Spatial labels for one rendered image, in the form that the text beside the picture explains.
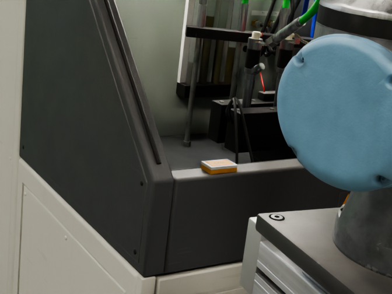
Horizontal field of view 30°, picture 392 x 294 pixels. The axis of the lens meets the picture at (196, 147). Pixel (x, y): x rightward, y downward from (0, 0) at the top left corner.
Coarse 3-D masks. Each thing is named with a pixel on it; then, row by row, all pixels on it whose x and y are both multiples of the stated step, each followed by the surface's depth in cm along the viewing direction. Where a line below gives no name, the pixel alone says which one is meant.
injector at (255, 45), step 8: (248, 40) 141; (256, 40) 140; (248, 48) 141; (256, 48) 140; (248, 56) 141; (256, 56) 141; (248, 64) 142; (256, 64) 142; (248, 72) 142; (256, 72) 141; (248, 80) 143; (248, 88) 143; (248, 96) 144; (248, 104) 144
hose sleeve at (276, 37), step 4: (300, 16) 130; (296, 20) 129; (288, 24) 131; (292, 24) 130; (296, 24) 129; (300, 24) 129; (304, 24) 130; (284, 28) 132; (288, 28) 131; (292, 28) 130; (296, 28) 130; (276, 32) 135; (280, 32) 133; (284, 32) 132; (288, 32) 132; (292, 32) 132; (272, 36) 135; (276, 36) 134; (280, 36) 133; (284, 36) 133; (276, 40) 135; (280, 40) 134
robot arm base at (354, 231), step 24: (360, 192) 69; (384, 192) 66; (336, 216) 73; (360, 216) 68; (384, 216) 66; (336, 240) 71; (360, 240) 67; (384, 240) 66; (360, 264) 67; (384, 264) 66
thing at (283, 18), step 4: (284, 0) 157; (288, 0) 157; (284, 4) 157; (288, 4) 157; (284, 8) 157; (288, 8) 158; (284, 12) 157; (288, 12) 158; (280, 16) 158; (284, 16) 158; (280, 20) 158; (284, 20) 158; (280, 24) 158; (284, 24) 158; (280, 28) 158
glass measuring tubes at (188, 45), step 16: (192, 0) 162; (208, 0) 163; (224, 0) 165; (240, 0) 166; (192, 16) 164; (208, 16) 164; (224, 16) 166; (192, 48) 164; (208, 48) 166; (224, 48) 171; (192, 64) 165; (208, 64) 168; (224, 64) 172; (208, 80) 172; (224, 80) 172; (208, 96) 169; (224, 96) 172
